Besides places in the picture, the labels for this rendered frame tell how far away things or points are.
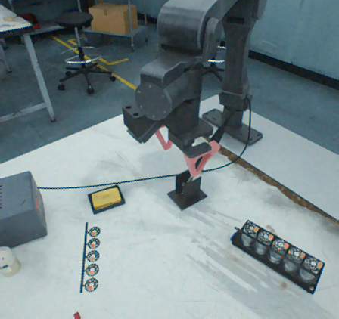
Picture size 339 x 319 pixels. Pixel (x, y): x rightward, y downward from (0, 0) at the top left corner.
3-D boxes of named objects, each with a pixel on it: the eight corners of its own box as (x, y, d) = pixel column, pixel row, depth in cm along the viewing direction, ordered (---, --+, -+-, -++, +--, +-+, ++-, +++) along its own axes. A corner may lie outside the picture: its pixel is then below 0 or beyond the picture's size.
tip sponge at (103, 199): (118, 187, 66) (117, 183, 65) (125, 203, 63) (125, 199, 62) (88, 197, 64) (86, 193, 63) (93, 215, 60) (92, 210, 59)
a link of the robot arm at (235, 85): (241, 113, 77) (253, -7, 51) (219, 107, 79) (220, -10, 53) (248, 99, 80) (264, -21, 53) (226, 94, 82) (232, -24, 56)
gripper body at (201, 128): (184, 149, 45) (186, 110, 41) (152, 121, 52) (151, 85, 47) (213, 137, 48) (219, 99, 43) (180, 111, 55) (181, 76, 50)
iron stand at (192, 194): (197, 210, 65) (219, 178, 63) (174, 211, 59) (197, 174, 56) (183, 195, 69) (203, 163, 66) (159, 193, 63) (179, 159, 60)
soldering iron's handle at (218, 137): (203, 171, 61) (234, 123, 57) (197, 171, 59) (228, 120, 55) (197, 165, 62) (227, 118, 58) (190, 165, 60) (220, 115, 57)
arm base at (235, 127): (254, 123, 73) (269, 114, 77) (202, 95, 85) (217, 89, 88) (249, 146, 79) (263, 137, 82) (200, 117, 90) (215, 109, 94)
